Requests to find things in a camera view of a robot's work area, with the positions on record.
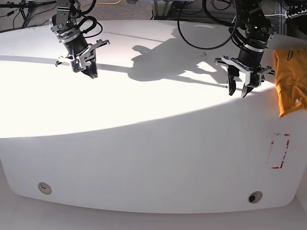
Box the orange T-shirt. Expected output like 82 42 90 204
273 48 307 118

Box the table grommet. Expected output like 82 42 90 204
38 182 52 195
248 191 263 204

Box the yellow cable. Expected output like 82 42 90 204
95 0 121 7

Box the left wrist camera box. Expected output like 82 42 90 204
245 71 261 88

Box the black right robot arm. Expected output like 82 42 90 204
49 0 109 79

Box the right table grommet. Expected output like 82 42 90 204
248 191 263 204

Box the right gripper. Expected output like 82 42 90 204
55 35 110 79

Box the aluminium frame profile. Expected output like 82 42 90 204
150 0 173 17

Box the white power strip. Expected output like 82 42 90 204
285 4 307 19

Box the red tape rectangle marking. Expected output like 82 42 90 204
268 133 290 169

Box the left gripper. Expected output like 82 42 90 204
214 45 276 98

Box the left table grommet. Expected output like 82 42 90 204
38 182 52 195

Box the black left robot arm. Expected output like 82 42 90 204
177 0 275 98

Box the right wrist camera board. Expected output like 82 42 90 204
70 59 85 73

